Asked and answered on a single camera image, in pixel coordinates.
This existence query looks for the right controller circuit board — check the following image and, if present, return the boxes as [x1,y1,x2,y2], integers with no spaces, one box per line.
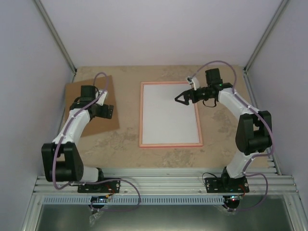
[225,193,243,201]

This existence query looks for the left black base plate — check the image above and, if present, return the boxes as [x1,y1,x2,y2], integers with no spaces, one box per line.
[77,178,121,194]

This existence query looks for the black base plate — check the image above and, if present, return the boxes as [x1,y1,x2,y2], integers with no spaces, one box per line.
[204,177,250,193]
[77,178,121,194]

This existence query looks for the aluminium corner post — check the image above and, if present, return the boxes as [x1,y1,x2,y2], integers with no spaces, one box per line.
[33,0,77,76]
[243,0,291,73]

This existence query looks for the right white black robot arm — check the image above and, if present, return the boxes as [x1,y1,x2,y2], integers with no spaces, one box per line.
[175,68,272,193]

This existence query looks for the aluminium mounting rail bed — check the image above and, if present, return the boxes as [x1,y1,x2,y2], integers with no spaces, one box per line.
[33,154,299,197]

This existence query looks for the right aluminium corner post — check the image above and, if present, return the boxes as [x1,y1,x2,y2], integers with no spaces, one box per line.
[243,0,291,73]

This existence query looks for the pink wooden picture frame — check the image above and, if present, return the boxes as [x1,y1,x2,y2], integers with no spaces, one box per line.
[139,81,204,148]

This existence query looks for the landscape photo print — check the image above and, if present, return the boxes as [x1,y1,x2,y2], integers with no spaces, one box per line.
[141,83,201,144]

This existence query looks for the left aluminium corner post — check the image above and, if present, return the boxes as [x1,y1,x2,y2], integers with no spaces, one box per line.
[33,0,77,76]

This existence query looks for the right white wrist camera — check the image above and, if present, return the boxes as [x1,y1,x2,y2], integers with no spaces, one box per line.
[186,76,200,90]

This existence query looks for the slotted blue cable duct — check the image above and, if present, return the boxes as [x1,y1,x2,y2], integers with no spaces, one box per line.
[42,195,224,205]

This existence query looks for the brown cardboard backing board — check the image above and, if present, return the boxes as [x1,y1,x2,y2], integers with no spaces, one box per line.
[64,76,120,137]

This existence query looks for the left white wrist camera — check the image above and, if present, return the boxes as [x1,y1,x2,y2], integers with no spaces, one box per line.
[96,90,108,105]

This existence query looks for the left controller circuit board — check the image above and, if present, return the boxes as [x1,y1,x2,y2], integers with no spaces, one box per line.
[90,194,112,203]

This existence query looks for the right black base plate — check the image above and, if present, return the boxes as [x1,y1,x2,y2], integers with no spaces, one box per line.
[204,177,250,193]

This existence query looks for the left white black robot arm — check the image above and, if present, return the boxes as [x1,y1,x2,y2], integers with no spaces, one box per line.
[41,85,114,192]

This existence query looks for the controller circuit board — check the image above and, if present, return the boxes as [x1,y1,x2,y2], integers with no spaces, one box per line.
[90,194,112,203]
[225,193,243,201]

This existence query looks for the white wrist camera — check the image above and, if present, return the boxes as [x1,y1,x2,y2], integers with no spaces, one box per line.
[186,76,200,90]
[96,90,108,105]

